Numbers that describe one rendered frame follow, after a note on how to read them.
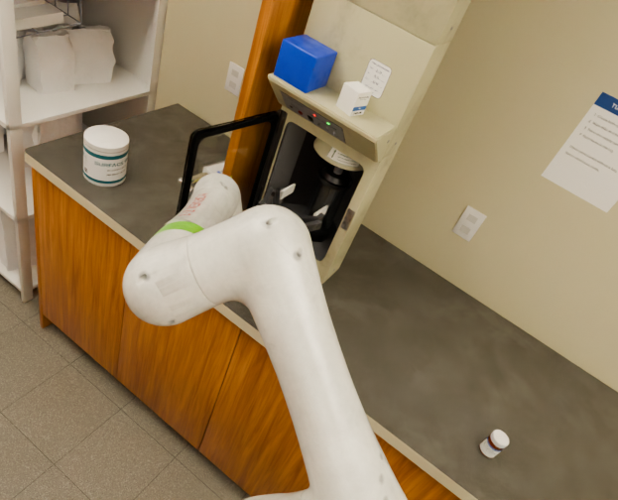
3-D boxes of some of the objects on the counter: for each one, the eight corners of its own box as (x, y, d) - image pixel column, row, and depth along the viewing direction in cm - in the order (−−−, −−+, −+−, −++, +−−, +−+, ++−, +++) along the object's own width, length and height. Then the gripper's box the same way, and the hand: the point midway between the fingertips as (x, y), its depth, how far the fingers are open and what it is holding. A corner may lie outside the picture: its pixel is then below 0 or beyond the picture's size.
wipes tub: (106, 159, 170) (109, 120, 160) (134, 179, 166) (138, 140, 157) (73, 171, 160) (73, 130, 150) (101, 192, 157) (104, 152, 147)
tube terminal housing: (286, 201, 184) (364, -20, 135) (358, 250, 176) (469, 35, 127) (243, 228, 165) (316, -16, 117) (322, 285, 157) (436, 47, 109)
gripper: (305, 241, 124) (346, 210, 140) (233, 190, 130) (282, 167, 147) (296, 262, 129) (337, 230, 145) (227, 212, 135) (275, 187, 151)
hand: (306, 200), depth 145 cm, fingers open, 11 cm apart
